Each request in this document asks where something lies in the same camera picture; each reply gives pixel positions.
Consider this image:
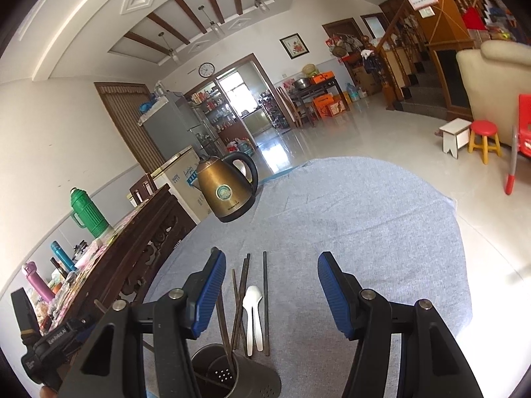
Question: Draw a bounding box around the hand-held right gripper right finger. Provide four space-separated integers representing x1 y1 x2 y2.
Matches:
317 251 484 398

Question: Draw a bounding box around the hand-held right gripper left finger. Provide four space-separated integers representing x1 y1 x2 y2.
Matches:
58 246 227 398

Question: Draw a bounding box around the white plastic spoon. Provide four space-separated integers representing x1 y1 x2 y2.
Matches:
243 285 263 357
254 298 265 352

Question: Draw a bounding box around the perforated steel utensil holder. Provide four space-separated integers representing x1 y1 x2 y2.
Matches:
190 342 283 398

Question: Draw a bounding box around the pink water bottle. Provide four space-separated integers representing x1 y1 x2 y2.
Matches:
23 261 56 303

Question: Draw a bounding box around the grey tablecloth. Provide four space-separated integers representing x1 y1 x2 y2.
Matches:
141 157 474 398

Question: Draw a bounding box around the pile of colourful packets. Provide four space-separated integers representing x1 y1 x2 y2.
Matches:
35 211 137 332

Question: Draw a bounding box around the dark carved wooden sideboard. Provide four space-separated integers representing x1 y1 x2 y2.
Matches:
54 184 197 341

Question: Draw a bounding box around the blue water bottle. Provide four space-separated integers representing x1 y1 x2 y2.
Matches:
50 240 77 272

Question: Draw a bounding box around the gold electric kettle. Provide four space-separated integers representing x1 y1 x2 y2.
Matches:
195 151 259 223

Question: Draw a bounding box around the white chest freezer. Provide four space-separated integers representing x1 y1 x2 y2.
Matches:
150 146 214 225

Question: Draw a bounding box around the wooden chair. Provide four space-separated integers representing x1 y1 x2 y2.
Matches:
129 173 160 206

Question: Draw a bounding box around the green thermos flask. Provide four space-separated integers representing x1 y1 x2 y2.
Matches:
70 187 114 239

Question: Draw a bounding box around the pink plastic bag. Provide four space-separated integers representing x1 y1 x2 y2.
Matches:
226 137 255 157

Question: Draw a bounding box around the grey refrigerator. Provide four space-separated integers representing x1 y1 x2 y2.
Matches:
138 91 218 166

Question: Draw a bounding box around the glass cabinet with bottles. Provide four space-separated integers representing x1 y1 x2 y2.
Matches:
191 89 242 147

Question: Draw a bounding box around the large orange box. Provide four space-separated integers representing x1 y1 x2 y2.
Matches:
313 94 351 119

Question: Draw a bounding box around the brown wooden door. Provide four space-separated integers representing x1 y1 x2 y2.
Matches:
95 82 167 175

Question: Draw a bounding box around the small white stool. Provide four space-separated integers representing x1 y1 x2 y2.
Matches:
442 118 473 159

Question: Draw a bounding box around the dark wooden dining table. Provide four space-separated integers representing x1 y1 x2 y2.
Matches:
288 79 345 117

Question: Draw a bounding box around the cardboard box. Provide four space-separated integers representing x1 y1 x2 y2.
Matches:
352 66 378 96

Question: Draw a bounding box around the red round stool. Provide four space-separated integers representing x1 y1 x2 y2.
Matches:
468 120 502 165

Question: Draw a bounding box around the wooden staircase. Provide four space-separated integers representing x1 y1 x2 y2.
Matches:
386 0 476 121

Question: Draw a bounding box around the framed flower picture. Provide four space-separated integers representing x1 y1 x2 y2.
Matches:
279 33 310 59

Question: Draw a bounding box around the red plastic chair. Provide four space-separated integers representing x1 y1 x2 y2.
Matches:
512 95 531 160

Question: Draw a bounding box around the cream sofa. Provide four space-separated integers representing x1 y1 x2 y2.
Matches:
456 39 531 148

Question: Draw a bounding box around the wooden shelf with items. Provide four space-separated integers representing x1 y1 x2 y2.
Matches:
448 0 521 44

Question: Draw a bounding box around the grey stick with red handle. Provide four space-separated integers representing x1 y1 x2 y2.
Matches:
504 126 520 195

